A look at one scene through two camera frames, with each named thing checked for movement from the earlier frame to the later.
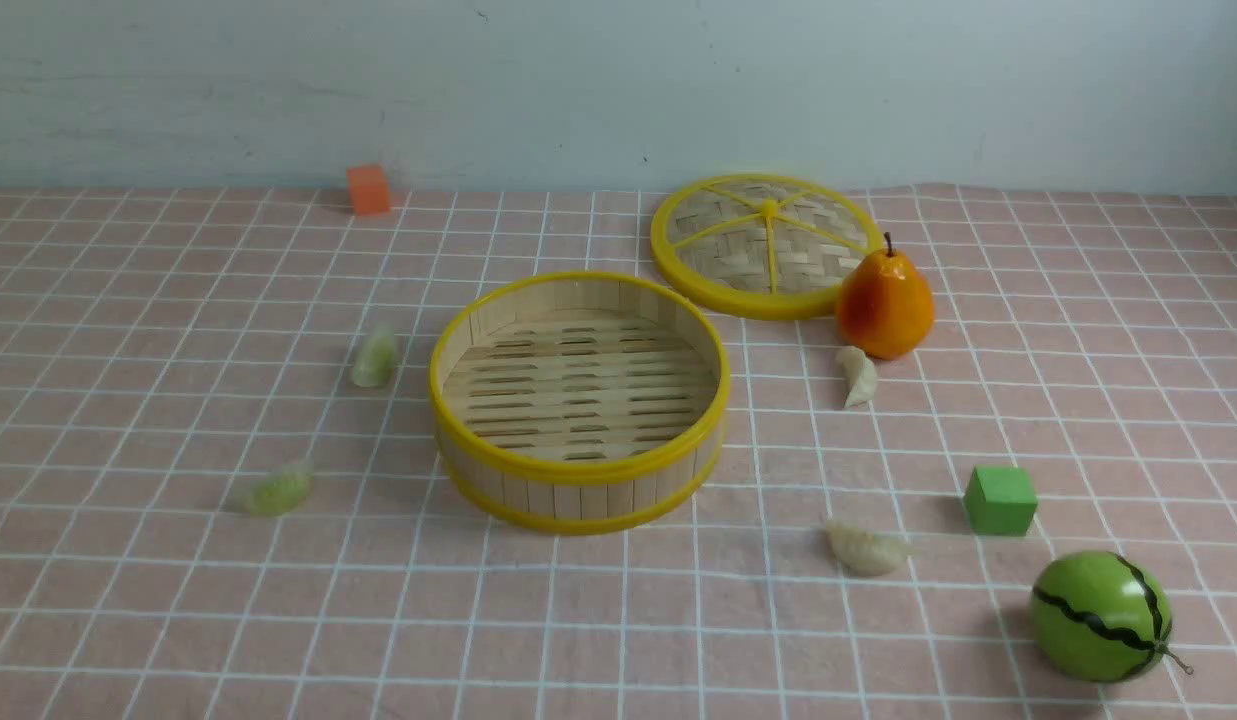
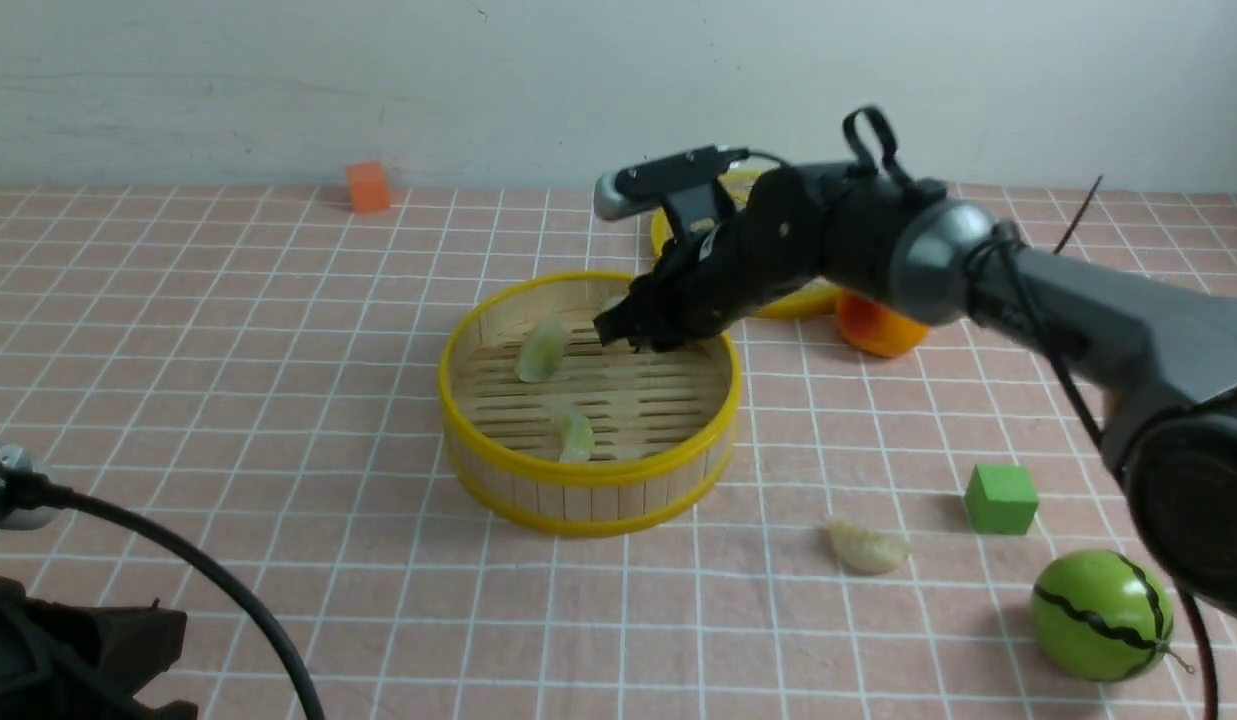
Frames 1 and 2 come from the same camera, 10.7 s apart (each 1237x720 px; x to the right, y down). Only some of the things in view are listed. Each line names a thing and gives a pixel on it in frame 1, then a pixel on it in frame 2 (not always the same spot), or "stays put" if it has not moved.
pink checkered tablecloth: x=209 y=485 stays put
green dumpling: x=283 y=491 -> x=578 y=440
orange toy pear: x=884 y=302 stays put
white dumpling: x=861 y=554 stays put
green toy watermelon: x=1100 y=616 stays put
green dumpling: x=374 y=360 -> x=542 y=351
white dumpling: x=864 y=375 -> x=611 y=298
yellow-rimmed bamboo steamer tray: x=577 y=402 stays put
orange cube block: x=369 y=190 stays put
